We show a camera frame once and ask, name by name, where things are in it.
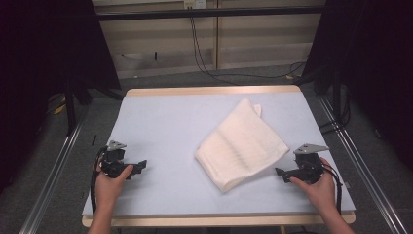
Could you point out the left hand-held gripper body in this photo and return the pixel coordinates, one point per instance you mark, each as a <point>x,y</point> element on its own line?
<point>112,164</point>

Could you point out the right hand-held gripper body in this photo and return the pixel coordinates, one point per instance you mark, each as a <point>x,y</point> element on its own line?
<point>310,165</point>

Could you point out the white mesh laundry bag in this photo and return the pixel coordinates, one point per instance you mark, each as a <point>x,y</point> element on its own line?
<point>240,146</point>

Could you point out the person's left hand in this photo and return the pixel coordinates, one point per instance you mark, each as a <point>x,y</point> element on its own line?
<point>108,191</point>

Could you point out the person's right hand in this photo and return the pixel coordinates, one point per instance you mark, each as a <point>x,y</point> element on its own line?
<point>321,193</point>

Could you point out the light blue table mat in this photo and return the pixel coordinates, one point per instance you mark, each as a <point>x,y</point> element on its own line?
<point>168,130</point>

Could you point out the black stand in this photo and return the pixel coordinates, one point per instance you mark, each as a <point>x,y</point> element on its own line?
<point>70,110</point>
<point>337,97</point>

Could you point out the wooden table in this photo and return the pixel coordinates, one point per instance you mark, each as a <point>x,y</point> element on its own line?
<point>211,90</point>

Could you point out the black curtain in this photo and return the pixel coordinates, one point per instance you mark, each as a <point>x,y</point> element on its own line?
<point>39,58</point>
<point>373,65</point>

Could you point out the black horizontal bar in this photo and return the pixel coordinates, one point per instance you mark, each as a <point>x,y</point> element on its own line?
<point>207,13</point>

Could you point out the metal floor rail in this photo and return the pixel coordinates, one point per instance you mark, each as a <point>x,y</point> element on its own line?
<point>367,175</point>
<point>48,185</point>

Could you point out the white wall socket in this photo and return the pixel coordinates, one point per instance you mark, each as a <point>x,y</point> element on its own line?
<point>195,4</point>

